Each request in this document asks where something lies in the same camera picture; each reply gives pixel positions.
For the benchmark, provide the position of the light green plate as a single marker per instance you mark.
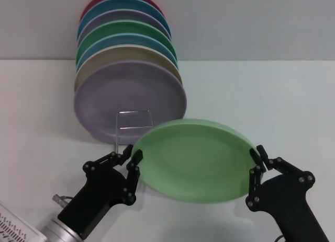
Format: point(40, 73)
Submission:
point(193, 161)

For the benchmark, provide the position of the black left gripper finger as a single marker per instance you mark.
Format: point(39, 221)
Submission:
point(133, 174)
point(107, 159)

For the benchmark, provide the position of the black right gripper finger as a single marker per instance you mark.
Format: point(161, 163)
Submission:
point(288, 170)
point(255, 184)

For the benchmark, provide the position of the dark green plate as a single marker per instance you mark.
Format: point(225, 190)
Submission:
point(125, 27)

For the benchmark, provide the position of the grey purple plate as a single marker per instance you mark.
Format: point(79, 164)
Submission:
point(125, 16)

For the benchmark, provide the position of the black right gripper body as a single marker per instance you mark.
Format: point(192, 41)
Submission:
point(288, 205)

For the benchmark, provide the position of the light blue plate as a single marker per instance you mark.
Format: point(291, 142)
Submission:
point(117, 40)

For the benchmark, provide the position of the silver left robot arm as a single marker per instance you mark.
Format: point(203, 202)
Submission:
point(57, 230)

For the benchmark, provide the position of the teal blue plate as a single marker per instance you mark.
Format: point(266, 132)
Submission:
point(125, 4)

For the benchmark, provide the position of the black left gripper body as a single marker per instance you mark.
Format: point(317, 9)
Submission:
point(99, 189)

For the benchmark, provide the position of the beige plate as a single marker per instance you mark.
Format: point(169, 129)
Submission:
point(123, 55)

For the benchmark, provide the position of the lavender plate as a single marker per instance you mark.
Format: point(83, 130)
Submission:
point(117, 95)

